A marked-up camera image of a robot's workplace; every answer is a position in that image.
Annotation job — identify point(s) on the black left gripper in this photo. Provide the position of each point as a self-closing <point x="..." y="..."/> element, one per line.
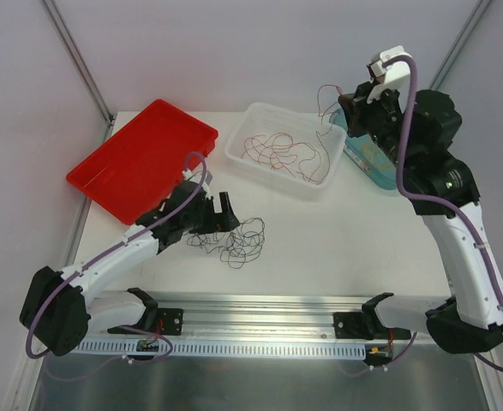
<point x="215" y="215"/>

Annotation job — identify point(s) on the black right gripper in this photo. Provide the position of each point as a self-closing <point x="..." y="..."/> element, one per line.
<point x="360" y="113"/>

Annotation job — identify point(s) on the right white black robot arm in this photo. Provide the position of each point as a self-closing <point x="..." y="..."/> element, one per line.
<point x="445" y="196"/>

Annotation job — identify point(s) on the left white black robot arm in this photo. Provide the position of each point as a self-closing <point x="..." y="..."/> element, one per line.
<point x="62" y="307"/>

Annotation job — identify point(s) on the teal translucent plastic bin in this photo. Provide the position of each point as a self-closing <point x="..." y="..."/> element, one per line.
<point x="368" y="157"/>

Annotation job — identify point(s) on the white perforated plastic basket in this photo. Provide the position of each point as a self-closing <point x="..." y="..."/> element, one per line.
<point x="289" y="152"/>

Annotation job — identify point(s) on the red plastic tray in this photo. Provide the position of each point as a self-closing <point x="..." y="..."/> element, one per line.
<point x="139" y="165"/>

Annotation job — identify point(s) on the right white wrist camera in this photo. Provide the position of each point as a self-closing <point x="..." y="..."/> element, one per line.
<point x="386" y="75"/>

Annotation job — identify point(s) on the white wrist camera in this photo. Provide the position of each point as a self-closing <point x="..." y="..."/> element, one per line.
<point x="386" y="75"/>
<point x="196" y="178"/>

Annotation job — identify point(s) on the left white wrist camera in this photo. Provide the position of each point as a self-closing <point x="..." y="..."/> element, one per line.
<point x="196" y="178"/>

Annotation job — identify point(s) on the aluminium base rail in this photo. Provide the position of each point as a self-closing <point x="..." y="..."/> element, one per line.
<point x="296" y="316"/>

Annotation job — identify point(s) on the right aluminium frame post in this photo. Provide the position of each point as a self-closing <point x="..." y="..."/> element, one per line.
<point x="439" y="35"/>

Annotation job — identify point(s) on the aluminium frame post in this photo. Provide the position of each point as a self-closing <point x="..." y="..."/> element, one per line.
<point x="77" y="59"/>
<point x="439" y="35"/>

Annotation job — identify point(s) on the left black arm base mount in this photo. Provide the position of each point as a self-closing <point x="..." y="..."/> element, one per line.
<point x="163" y="321"/>

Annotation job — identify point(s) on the white slotted cable duct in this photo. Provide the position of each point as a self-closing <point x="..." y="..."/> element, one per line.
<point x="230" y="349"/>

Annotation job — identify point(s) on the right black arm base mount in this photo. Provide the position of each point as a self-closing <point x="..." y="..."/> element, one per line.
<point x="360" y="325"/>

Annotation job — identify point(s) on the left aluminium frame post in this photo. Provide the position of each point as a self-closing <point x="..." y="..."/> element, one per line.
<point x="77" y="59"/>

